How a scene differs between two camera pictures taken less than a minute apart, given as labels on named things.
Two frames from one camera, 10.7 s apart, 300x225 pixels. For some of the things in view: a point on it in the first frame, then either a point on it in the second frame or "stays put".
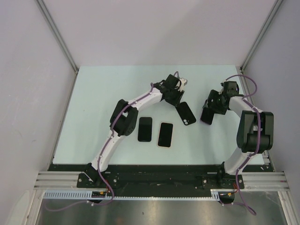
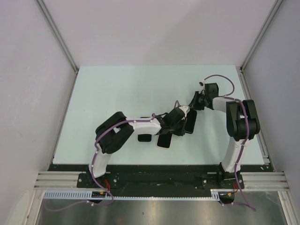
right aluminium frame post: [268, 20] stays put
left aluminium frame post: [61, 40] stays put
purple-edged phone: [207, 115] → [190, 122]
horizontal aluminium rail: [252, 181] stays put
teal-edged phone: [165, 135] stays put
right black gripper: [213, 104] → [195, 101]
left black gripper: [175, 99] → [182, 126]
